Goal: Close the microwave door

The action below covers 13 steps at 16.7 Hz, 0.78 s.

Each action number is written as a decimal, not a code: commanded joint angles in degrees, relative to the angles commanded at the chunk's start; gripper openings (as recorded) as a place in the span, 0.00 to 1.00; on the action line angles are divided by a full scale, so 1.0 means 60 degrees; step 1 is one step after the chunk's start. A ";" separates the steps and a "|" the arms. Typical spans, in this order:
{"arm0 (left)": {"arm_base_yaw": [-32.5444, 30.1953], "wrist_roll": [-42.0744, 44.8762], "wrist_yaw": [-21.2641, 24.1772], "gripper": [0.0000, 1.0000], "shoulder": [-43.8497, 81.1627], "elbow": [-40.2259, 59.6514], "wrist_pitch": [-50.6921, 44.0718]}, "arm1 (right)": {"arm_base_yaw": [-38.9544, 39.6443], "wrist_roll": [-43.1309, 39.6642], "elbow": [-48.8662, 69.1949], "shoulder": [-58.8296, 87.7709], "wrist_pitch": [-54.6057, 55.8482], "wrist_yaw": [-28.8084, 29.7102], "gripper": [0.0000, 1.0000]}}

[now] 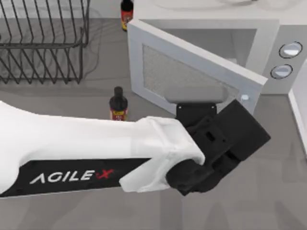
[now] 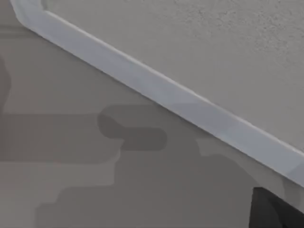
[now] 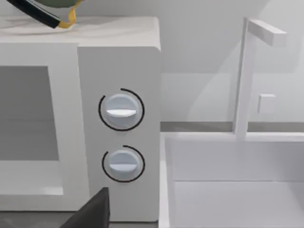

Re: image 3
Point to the microwave oven door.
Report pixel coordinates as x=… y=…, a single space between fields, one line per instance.
x=59 y=118

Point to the small white tap lever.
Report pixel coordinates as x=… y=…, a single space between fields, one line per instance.
x=266 y=103

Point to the white sink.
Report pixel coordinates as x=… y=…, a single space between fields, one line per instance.
x=232 y=180

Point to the small pale microwave knob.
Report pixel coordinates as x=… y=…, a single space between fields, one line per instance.
x=123 y=164

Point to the pale microwave oven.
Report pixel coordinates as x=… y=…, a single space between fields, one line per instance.
x=133 y=66

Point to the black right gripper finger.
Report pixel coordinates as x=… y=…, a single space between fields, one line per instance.
x=95 y=210

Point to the tall white tap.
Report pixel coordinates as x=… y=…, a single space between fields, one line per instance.
x=247 y=78

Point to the large pale microwave knob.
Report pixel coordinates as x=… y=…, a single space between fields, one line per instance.
x=121 y=110

